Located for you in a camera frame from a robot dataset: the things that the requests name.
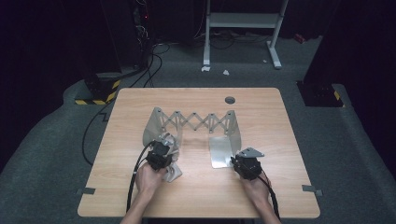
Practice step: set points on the grey tape piece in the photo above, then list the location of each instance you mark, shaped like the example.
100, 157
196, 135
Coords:
87, 191
309, 188

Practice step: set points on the black yellow striped stand base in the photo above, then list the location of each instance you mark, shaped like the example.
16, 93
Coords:
96, 90
317, 95

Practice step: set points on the white paper scrap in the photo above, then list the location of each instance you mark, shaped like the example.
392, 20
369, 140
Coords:
205, 68
226, 72

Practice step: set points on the red object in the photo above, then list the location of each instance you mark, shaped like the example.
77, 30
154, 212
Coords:
299, 38

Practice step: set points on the round grey table grommet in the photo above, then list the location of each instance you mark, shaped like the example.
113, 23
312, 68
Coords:
230, 100

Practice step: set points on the expandable silver metal bookend rack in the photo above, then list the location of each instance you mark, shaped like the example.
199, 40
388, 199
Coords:
221, 149

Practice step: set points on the person's left hand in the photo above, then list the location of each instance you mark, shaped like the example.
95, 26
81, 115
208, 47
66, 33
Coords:
149, 180

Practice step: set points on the person's right hand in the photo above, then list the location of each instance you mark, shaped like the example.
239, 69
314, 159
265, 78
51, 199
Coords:
257, 188

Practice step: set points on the white metal stand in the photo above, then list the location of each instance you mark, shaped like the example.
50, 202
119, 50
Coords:
243, 20

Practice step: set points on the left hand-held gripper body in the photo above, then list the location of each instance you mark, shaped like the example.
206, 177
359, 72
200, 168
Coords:
158, 157

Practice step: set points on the grey cloth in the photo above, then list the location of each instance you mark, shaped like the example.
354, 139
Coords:
172, 175

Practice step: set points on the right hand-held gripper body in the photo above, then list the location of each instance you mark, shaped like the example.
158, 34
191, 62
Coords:
247, 166

